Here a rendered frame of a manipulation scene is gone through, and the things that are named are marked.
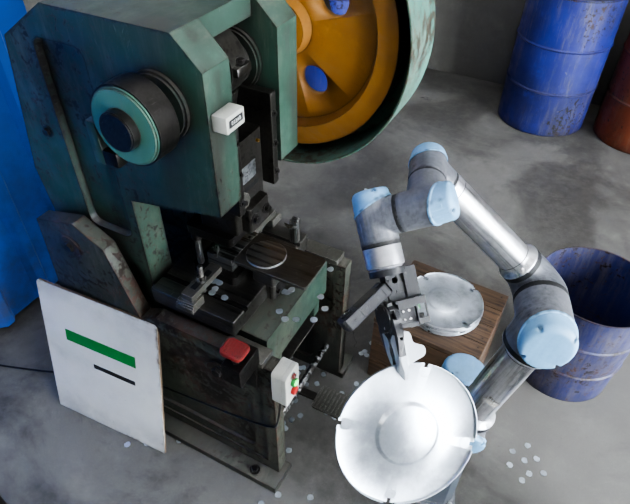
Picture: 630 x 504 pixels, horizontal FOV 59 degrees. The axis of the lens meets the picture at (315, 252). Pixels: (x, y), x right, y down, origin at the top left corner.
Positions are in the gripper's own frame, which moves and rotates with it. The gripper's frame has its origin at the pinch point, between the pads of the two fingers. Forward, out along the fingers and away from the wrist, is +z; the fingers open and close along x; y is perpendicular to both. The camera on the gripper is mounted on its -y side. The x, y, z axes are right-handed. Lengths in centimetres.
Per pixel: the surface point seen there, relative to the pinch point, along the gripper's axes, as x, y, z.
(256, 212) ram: 54, -11, -42
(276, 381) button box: 55, -16, 6
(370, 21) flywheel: 35, 27, -84
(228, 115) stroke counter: 17, -19, -59
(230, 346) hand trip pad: 47, -27, -8
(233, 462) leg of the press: 104, -31, 39
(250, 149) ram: 45, -11, -57
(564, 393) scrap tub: 92, 99, 48
